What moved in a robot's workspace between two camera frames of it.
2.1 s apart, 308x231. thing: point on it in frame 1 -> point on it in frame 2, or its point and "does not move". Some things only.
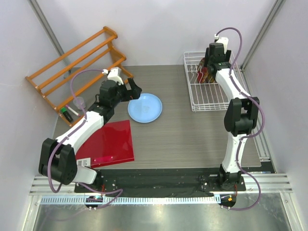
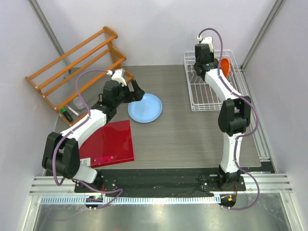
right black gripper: x=226 y=56 -> x=211 y=54
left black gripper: x=134 y=93 does not move
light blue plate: x=146 y=109 does not move
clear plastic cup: x=79 y=103 does not move
